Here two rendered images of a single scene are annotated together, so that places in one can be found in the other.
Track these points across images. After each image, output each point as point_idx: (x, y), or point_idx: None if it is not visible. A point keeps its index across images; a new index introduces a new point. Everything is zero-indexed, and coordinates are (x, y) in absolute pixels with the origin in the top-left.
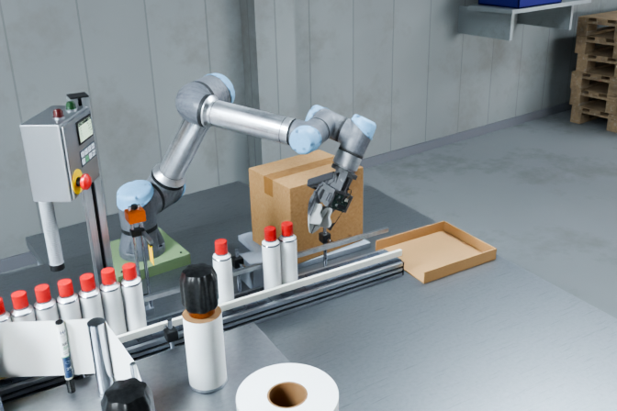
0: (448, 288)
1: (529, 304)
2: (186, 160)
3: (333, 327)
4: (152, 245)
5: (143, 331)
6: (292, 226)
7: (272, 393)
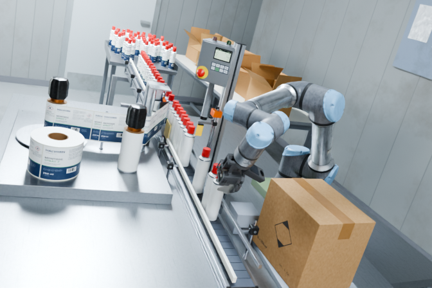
0: None
1: None
2: (313, 148)
3: (163, 233)
4: (198, 124)
5: (176, 159)
6: None
7: (66, 137)
